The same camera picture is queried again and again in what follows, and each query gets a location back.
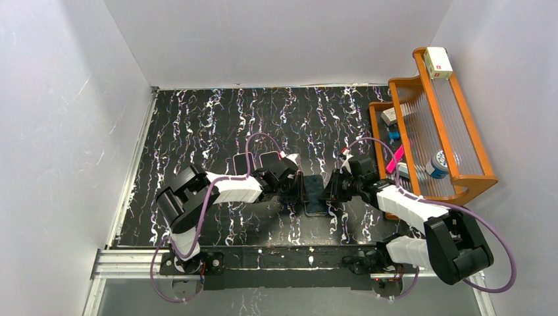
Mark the clear magsafe phone case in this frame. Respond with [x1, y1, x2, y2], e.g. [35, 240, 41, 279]
[301, 174, 330, 218]

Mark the beige phone case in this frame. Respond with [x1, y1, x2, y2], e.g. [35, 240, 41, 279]
[233, 152, 256, 176]

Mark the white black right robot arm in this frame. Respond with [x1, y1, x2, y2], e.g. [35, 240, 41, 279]
[322, 158, 494, 285]

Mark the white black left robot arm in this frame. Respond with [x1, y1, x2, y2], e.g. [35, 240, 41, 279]
[155, 151, 305, 267]

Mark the pink highlighter marker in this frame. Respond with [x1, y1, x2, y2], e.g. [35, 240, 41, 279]
[386, 145, 405, 174]

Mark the light blue eraser block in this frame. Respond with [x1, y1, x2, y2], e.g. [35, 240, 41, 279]
[397, 162, 410, 179]

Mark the blue small block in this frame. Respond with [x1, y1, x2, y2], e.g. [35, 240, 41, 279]
[388, 132, 401, 140]

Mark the grey white small box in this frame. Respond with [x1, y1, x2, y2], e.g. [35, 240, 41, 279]
[380, 107, 397, 126]

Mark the orange wooden shelf rack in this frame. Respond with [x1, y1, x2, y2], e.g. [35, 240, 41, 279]
[368, 47, 498, 205]

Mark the blue white tape roll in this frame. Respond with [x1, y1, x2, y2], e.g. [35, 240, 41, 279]
[425, 150, 449, 179]

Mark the white box with red label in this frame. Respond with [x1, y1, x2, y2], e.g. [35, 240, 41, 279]
[423, 47, 453, 80]

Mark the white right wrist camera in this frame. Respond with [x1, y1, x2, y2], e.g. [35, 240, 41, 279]
[340, 147, 353, 174]

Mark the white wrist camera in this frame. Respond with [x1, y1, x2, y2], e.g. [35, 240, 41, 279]
[280, 151, 301, 165]
[340, 147, 353, 174]

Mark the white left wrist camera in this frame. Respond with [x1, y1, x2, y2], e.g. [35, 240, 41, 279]
[280, 151, 301, 165]

